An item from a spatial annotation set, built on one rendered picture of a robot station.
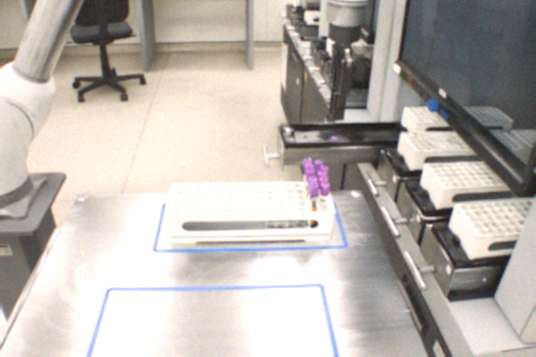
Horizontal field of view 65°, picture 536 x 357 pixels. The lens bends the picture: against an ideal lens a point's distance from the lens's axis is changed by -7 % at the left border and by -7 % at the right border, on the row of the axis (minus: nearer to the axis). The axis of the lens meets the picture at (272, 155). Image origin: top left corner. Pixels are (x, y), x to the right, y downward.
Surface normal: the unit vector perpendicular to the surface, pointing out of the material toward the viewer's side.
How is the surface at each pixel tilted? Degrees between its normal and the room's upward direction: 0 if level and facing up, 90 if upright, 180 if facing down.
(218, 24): 90
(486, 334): 0
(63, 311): 0
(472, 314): 0
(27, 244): 90
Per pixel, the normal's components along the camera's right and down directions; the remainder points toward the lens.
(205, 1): 0.11, 0.50
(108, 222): 0.03, -0.87
